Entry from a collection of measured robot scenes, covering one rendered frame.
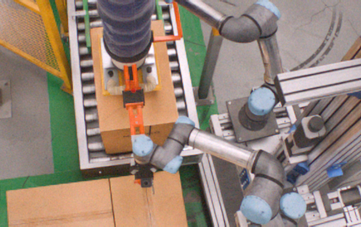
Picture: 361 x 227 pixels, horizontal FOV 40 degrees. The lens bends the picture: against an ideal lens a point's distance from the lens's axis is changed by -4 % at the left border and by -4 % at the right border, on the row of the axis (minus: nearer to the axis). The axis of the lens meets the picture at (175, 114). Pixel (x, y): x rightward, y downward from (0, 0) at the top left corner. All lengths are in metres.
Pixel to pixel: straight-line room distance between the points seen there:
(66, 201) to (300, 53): 2.10
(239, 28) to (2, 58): 2.29
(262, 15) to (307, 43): 1.96
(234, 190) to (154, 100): 0.95
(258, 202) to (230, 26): 0.72
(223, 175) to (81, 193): 0.94
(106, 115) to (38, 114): 1.17
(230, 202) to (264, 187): 1.46
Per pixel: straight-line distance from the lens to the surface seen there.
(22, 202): 2.95
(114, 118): 2.57
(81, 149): 2.91
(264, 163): 1.84
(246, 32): 2.05
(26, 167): 3.57
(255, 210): 1.78
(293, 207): 2.21
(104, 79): 2.51
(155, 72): 2.52
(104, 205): 2.87
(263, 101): 2.32
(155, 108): 2.59
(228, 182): 3.27
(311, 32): 4.09
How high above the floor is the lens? 3.36
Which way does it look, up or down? 69 degrees down
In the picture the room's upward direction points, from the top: 8 degrees clockwise
